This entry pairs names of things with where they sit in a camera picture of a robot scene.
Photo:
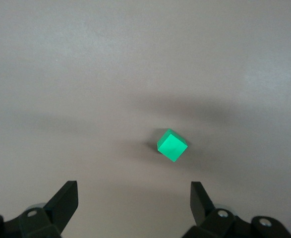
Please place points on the green cube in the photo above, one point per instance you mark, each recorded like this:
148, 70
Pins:
172, 146

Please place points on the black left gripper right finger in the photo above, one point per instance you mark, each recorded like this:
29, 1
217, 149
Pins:
202, 208

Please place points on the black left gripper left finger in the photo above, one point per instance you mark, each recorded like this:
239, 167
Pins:
61, 205

